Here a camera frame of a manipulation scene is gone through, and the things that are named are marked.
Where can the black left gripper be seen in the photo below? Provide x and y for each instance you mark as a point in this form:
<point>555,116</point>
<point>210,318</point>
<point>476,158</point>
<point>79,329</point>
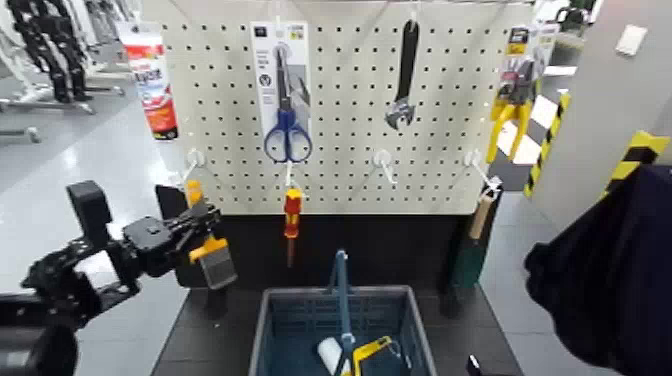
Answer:
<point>152,246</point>

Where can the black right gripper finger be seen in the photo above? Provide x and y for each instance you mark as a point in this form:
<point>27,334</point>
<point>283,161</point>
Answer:
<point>473,366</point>

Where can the yellow paint brush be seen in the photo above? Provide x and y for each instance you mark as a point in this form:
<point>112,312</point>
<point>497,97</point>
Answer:
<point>218,270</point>

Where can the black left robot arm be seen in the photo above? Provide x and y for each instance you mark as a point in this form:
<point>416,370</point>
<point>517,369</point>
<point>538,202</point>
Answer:
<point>58,294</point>

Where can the blue plastic crate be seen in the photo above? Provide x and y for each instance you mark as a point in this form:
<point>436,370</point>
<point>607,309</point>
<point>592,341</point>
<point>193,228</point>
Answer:
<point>294,320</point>

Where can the white pegboard hook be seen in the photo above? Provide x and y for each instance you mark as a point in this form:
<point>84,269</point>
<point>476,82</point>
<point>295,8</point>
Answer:
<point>288,176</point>
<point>383,157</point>
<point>195,156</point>
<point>475,159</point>

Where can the red and yellow screwdriver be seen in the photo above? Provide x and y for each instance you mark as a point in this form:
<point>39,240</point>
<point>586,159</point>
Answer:
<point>292,210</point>

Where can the yellow framed hand tool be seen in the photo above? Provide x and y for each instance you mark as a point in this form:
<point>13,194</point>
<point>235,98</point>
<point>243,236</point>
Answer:
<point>367,349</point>

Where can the red and white tube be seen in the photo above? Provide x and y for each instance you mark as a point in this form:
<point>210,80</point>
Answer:
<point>155,89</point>

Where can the black display stand panel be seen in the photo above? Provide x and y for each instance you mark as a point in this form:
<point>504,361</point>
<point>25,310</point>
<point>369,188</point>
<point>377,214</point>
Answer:
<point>378,246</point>

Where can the dark navy fabric mass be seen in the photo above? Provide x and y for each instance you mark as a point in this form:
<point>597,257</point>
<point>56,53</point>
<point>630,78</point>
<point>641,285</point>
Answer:
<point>619,273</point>

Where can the grey metal stand base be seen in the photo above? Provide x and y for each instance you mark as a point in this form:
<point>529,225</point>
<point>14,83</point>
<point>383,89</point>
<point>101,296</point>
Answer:
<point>52,106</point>

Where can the white perforated pegboard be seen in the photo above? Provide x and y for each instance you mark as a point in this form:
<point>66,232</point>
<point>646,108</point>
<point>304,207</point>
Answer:
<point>341,105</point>

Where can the black humanoid robot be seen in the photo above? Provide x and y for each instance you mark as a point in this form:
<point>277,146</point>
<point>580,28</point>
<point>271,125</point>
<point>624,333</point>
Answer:
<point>52,47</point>

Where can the long yellow black hazard strip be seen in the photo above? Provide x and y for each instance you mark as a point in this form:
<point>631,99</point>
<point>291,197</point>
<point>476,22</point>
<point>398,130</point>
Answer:
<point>546,142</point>

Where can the black adjustable wrench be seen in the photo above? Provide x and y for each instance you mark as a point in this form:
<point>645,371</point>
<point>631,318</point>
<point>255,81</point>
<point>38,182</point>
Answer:
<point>407,63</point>

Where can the short yellow black hazard strip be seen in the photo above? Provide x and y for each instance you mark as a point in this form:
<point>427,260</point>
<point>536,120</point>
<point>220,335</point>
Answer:
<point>638,152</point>

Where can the black chair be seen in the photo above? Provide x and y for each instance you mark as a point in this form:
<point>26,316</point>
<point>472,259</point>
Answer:
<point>572,16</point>

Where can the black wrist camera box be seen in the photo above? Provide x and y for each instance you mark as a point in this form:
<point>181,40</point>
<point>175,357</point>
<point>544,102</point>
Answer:
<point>89,210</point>

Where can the white wall switch plate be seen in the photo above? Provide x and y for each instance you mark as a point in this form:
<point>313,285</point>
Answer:
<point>631,40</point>

